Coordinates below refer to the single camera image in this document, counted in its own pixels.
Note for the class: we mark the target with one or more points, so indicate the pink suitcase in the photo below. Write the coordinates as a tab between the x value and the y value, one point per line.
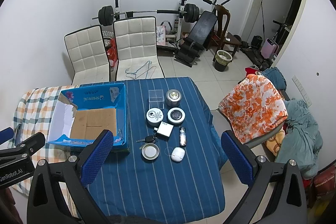
269	49

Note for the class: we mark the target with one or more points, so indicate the white earbuds case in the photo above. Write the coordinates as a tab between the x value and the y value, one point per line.
177	154

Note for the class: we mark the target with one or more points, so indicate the red bag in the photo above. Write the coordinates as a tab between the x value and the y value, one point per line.
112	52

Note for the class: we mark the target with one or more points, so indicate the silver round tin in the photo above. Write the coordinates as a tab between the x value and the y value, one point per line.
173	98

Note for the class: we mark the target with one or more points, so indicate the wire clothes hangers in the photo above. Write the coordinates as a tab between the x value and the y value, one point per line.
143	71

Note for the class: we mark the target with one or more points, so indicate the blue cardboard box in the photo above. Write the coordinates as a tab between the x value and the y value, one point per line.
81	114

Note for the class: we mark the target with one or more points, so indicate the left white padded chair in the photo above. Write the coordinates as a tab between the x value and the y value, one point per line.
86	50

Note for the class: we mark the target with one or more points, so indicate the clear acrylic cube box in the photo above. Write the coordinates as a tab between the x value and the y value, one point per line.
156	99

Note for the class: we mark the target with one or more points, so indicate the black weight bench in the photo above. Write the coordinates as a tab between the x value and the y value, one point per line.
193	43

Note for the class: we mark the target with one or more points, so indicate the grey-blue clothes pile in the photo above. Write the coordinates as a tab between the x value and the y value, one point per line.
302	141

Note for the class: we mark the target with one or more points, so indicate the orange floral cushion chair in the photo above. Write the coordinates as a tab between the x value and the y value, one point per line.
255	110

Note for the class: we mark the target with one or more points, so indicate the white round printed tin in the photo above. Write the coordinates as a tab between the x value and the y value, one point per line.
154	116

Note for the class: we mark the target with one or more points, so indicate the dark waste bin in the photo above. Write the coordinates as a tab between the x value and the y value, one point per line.
222	59

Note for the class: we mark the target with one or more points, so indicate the white power adapter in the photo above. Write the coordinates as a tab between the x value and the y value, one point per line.
163	129

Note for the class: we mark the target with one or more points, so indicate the black car key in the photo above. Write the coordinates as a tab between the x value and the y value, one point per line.
147	139

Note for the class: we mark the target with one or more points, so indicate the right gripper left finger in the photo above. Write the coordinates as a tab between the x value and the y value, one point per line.
46	203

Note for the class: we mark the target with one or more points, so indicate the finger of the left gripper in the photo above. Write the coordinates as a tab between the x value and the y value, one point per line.
6	135
28	146

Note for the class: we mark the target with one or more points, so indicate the white padded chair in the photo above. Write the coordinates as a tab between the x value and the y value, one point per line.
86	50
136	43

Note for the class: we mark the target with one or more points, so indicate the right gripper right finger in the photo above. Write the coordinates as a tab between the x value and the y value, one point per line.
287	203

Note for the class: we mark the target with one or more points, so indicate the blue striped tablecloth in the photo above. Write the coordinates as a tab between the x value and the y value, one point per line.
162	189

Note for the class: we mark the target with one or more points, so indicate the round metal lid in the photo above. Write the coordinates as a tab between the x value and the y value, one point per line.
150	151

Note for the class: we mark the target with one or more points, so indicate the brown wooden chair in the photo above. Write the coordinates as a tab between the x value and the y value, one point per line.
221	37

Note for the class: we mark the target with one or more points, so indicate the right white padded chair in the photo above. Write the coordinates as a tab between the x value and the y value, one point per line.
136	43

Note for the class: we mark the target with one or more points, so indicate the white jar black lid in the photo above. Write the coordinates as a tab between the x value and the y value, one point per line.
176	115

